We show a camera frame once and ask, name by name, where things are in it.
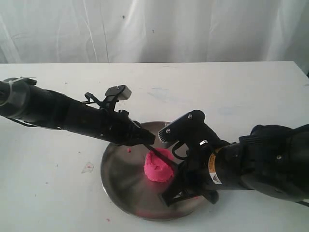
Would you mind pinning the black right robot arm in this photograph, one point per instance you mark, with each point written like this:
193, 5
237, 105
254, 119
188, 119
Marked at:
272, 159

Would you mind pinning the pink dough lump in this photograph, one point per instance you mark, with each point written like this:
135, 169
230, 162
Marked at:
155, 169

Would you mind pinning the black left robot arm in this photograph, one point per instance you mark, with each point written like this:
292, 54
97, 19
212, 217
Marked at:
21, 101

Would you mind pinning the white backdrop curtain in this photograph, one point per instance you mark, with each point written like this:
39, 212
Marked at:
114, 31

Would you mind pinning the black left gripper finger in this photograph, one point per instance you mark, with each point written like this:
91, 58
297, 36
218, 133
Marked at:
131, 142
137, 131

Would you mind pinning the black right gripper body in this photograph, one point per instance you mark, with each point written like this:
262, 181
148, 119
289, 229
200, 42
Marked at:
212, 163

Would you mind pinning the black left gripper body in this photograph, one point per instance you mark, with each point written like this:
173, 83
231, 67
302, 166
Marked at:
109, 126

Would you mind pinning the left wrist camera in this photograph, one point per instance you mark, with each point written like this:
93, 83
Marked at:
121, 92

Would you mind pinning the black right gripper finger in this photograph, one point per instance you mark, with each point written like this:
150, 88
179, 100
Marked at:
210, 195
177, 190

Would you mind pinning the clear tape piece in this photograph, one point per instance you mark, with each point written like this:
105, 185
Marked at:
88, 168

